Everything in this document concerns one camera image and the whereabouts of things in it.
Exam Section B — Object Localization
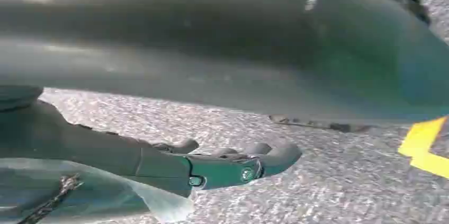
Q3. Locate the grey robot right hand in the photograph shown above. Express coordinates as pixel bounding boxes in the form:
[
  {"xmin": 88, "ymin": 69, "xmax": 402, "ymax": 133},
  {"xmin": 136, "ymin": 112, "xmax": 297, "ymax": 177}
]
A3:
[{"xmin": 0, "ymin": 0, "xmax": 449, "ymax": 198}]

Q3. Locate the yellow floor tape outline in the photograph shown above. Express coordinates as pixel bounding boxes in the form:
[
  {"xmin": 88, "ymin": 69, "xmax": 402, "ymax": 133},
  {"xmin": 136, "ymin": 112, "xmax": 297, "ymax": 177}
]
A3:
[{"xmin": 398, "ymin": 115, "xmax": 449, "ymax": 180}]

